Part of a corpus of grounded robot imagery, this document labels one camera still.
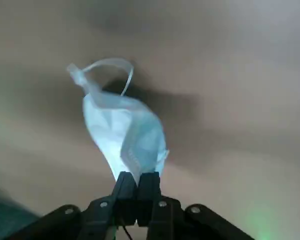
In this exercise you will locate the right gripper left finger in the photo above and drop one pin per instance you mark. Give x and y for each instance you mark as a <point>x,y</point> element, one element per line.
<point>126,195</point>

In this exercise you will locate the used white face mask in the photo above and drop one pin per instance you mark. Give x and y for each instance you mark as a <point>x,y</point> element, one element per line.
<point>115,130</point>

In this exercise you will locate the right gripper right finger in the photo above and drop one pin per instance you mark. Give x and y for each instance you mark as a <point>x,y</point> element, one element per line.
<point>150,195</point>

